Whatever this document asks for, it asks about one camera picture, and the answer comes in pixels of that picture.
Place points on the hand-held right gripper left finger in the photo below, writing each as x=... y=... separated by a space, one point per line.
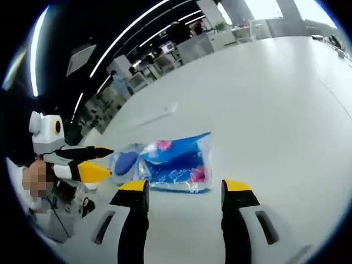
x=134 y=220

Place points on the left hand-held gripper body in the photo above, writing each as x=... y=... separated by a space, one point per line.
x=46 y=134

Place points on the clear package with blue pad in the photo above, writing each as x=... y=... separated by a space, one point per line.
x=125 y=163

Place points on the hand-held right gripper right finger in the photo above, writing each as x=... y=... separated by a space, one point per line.
x=236 y=225

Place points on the white tabletop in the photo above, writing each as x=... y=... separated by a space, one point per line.
x=247 y=110

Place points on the blue flowered plastic package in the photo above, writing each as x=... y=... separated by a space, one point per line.
x=178 y=162

